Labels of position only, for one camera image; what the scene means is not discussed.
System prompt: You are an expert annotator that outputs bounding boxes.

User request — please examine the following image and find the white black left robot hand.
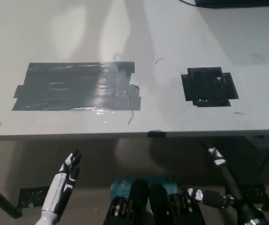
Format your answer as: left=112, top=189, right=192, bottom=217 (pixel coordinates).
left=41, top=149, right=83, bottom=216

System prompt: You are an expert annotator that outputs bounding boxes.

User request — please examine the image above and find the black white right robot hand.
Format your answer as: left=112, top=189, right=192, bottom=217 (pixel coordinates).
left=186, top=147, right=251, bottom=218

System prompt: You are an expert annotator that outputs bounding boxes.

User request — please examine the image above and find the teal box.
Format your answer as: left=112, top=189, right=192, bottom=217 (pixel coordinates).
left=110, top=173, right=180, bottom=211

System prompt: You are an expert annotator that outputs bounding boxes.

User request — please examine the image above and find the black tape piece table edge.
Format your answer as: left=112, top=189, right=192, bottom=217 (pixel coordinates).
left=147, top=129, right=167, bottom=138

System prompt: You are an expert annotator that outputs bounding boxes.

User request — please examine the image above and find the small black tape patch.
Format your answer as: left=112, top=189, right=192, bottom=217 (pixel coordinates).
left=180, top=67, right=239, bottom=108

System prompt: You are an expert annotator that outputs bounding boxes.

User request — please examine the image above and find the large grey tape patch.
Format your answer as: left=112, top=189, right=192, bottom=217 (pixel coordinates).
left=11, top=61, right=141, bottom=111

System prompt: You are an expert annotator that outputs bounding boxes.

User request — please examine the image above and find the black flat device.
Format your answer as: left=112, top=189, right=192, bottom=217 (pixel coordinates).
left=194, top=0, right=269, bottom=9

